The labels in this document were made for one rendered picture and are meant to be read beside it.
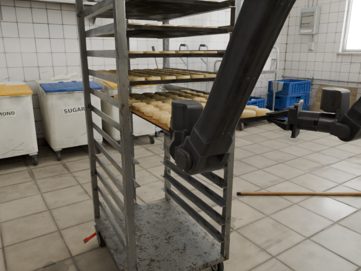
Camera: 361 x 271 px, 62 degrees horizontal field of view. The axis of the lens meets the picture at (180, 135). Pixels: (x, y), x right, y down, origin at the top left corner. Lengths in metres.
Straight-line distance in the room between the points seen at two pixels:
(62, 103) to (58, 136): 0.33
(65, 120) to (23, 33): 1.07
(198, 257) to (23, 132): 2.14
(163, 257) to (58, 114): 2.02
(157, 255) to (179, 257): 0.11
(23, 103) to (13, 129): 0.25
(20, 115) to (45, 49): 0.96
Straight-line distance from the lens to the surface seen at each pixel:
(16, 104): 3.05
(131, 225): 1.18
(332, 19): 5.58
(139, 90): 3.37
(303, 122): 0.93
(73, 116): 3.16
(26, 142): 3.15
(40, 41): 3.72
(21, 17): 3.71
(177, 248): 1.54
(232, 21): 1.22
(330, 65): 5.53
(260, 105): 4.68
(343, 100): 0.90
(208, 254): 1.51
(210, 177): 1.41
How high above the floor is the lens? 1.06
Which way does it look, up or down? 16 degrees down
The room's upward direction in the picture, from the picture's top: straight up
